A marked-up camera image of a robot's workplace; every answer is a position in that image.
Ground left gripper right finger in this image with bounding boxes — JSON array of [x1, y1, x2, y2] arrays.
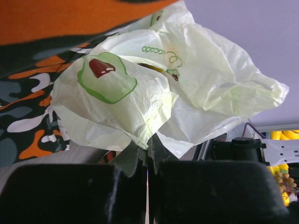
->
[[148, 135, 299, 224]]

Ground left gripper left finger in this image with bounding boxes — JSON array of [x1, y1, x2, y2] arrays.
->
[[0, 143, 146, 224]]

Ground pale green plastic bag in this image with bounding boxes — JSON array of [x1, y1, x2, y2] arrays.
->
[[51, 1, 289, 157]]

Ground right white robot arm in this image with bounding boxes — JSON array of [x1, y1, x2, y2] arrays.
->
[[200, 134, 299, 166]]

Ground orange grey camouflage garment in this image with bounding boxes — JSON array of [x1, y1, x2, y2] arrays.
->
[[0, 0, 171, 167]]

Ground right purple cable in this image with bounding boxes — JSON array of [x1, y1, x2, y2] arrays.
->
[[242, 121, 267, 140]]

